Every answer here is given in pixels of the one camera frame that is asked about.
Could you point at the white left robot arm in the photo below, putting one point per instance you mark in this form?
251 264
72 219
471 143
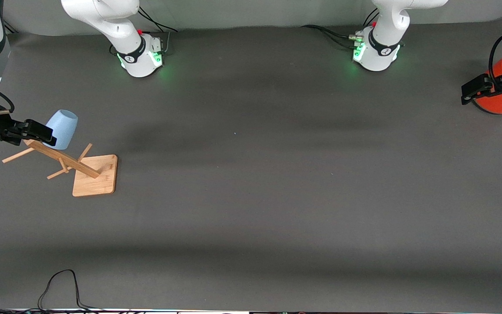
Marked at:
381 43

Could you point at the orange cylinder with grey lid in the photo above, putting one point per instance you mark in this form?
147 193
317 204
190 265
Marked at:
501 65

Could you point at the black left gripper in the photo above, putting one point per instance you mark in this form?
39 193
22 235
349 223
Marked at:
498 87

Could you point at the wooden mug tree rack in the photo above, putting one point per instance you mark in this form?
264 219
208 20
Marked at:
94 183

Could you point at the dark grey table cloth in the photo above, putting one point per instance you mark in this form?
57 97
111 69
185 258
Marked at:
251 218

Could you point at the light blue cup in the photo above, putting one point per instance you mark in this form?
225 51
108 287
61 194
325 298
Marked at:
66 126

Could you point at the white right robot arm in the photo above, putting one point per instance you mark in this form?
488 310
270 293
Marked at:
129 43

